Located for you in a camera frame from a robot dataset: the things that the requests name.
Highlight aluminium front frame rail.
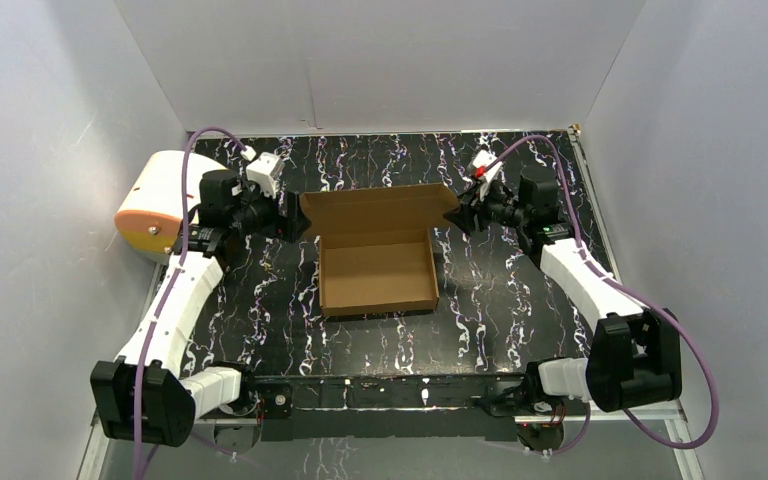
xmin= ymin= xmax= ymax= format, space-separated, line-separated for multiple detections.
xmin=79 ymin=376 xmax=687 ymax=427

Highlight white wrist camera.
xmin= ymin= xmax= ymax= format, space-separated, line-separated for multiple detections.
xmin=469 ymin=149 xmax=502 ymax=201
xmin=245 ymin=152 xmax=285 ymax=200

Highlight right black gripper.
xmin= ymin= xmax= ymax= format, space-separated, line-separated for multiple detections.
xmin=442 ymin=176 xmax=529 ymax=237

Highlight brown cardboard box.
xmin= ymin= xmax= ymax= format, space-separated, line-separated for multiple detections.
xmin=301 ymin=183 xmax=458 ymax=317

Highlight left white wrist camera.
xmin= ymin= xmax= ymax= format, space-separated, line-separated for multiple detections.
xmin=245 ymin=152 xmax=285 ymax=200

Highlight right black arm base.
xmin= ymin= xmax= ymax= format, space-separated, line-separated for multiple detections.
xmin=471 ymin=367 xmax=592 ymax=458

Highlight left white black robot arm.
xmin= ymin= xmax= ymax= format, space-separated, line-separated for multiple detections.
xmin=90 ymin=167 xmax=311 ymax=447

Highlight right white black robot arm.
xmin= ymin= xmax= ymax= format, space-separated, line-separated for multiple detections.
xmin=444 ymin=161 xmax=682 ymax=414

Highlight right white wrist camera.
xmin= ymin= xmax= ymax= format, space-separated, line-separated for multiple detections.
xmin=469 ymin=149 xmax=502 ymax=201

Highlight cream cylindrical drum device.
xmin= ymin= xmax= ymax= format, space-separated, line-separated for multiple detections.
xmin=114 ymin=150 xmax=222 ymax=265

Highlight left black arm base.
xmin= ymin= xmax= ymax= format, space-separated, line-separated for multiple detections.
xmin=211 ymin=374 xmax=293 ymax=455

